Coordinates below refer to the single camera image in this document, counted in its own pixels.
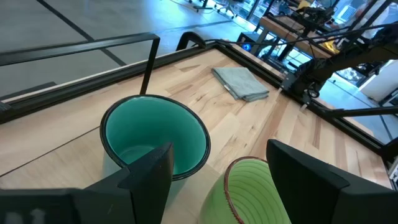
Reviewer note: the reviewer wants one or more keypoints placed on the black computer with blue light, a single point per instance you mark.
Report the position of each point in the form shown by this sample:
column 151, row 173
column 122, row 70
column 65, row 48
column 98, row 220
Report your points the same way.
column 247, row 46

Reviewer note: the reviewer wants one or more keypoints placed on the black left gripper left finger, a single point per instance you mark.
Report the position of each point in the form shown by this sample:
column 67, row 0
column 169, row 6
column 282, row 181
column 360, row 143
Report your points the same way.
column 149, row 186

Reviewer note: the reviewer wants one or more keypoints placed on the large teal mug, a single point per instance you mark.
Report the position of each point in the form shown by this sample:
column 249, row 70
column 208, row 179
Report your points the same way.
column 149, row 124

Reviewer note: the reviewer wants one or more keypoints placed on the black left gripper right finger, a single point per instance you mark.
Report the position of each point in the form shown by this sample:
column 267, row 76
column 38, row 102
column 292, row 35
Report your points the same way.
column 311, row 193

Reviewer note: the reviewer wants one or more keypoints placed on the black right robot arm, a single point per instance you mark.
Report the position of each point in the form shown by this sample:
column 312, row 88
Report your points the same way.
column 304, row 77

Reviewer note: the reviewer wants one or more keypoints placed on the background wooden table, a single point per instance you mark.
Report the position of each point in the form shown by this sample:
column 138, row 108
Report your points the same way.
column 289, row 31

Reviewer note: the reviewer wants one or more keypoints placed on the grey folded cloth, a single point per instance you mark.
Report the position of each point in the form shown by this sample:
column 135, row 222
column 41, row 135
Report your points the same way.
column 239, row 82

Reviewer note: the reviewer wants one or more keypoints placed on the wooden shelf black metal frame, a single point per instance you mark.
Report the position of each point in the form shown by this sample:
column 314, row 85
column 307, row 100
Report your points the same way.
column 62, row 168

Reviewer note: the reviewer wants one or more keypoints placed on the black aluminium table frame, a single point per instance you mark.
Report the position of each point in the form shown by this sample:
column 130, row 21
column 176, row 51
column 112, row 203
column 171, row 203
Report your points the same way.
column 93, row 84

